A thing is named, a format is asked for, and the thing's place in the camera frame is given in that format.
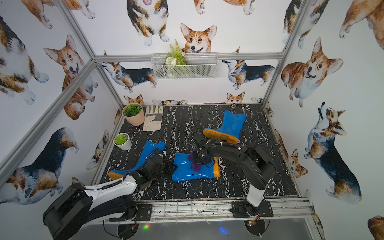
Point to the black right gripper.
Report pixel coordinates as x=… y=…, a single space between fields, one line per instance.
x=197 y=161

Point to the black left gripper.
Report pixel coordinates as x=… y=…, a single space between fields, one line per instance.
x=163 y=163

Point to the purple cloth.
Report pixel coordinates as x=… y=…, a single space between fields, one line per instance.
x=193 y=159

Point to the blue rubber boot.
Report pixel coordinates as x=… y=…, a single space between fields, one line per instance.
x=185 y=172
x=230 y=129
x=148 y=148

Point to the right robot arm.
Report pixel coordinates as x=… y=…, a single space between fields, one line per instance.
x=256 y=164

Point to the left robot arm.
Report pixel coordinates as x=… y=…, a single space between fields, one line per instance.
x=80 y=206

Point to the blue rubber boot back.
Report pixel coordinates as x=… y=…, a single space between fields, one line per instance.
x=230 y=129

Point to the small white plant pot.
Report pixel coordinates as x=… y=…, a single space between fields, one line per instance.
x=127 y=146

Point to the green moss in white pot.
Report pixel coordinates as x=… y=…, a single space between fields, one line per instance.
x=121 y=139

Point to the pink ribbed plant pot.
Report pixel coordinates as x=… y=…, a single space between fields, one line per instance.
x=136 y=120

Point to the green plant in pink pot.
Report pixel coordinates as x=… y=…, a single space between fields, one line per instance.
x=132 y=110

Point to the fern with white flower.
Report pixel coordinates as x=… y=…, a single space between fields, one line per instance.
x=175 y=62

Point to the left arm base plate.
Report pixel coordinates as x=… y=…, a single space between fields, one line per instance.
x=140 y=212

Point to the aluminium front rail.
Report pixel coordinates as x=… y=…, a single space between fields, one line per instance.
x=211 y=211

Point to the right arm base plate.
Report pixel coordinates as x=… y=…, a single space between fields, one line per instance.
x=252 y=209

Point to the white wire wall basket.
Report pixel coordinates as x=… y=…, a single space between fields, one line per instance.
x=199 y=66

